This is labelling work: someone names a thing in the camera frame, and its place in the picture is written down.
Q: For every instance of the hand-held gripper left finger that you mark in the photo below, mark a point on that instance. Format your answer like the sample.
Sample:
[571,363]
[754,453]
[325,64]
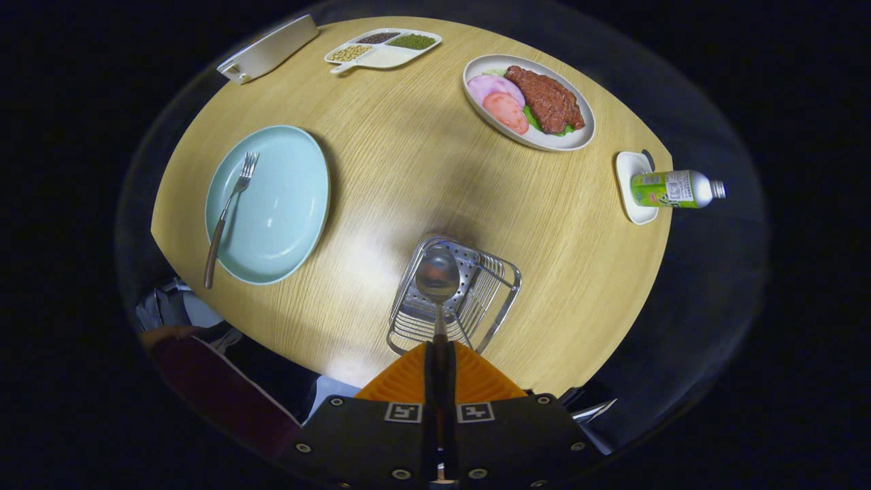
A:
[429,408]

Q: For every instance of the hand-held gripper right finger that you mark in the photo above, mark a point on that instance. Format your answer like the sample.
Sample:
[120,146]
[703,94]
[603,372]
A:
[452,408]

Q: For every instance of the metal spoon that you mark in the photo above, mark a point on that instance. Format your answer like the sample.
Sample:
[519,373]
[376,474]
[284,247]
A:
[437,275]

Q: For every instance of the black clothing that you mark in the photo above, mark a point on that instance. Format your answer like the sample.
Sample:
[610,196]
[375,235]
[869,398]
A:
[272,371]

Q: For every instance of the dark red clothing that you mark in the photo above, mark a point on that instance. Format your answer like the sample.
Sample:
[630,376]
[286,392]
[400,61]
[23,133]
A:
[218,395]

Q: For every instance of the light blue plate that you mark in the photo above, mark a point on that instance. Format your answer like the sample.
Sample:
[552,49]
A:
[286,204]

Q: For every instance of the grey bag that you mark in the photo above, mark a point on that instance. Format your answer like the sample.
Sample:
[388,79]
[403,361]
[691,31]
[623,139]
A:
[170,309]

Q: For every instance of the white oval food plate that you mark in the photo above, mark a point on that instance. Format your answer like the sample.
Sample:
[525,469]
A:
[552,141]

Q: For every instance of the green lettuce leaf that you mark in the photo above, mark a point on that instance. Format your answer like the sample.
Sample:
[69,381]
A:
[533,121]

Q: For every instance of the small white coaster dish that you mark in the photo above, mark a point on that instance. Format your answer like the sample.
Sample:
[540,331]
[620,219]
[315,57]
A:
[629,167]

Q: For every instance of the salmon red ham slice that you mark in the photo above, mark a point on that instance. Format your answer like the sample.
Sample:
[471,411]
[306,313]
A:
[507,112]

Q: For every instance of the silver bottle with green label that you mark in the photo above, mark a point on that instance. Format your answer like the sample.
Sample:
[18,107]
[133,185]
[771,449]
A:
[680,189]

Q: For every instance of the brown steak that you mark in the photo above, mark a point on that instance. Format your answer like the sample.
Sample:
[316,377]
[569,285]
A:
[544,99]

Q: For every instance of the pale pink ham slice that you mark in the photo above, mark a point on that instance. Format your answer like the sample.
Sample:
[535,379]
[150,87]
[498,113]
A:
[491,87]

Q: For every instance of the white divided tray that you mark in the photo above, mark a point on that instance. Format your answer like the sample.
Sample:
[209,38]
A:
[384,58]

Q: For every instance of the pile of yellow soybeans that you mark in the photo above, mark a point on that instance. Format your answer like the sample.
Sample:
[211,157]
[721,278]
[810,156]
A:
[350,53]

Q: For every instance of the pile of green beans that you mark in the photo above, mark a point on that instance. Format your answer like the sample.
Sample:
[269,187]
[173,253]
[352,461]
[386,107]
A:
[412,41]

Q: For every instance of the pile of dark beans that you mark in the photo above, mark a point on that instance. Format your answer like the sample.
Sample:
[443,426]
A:
[378,38]

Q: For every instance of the white toaster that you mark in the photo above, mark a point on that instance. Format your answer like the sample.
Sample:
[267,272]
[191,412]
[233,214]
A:
[272,47]

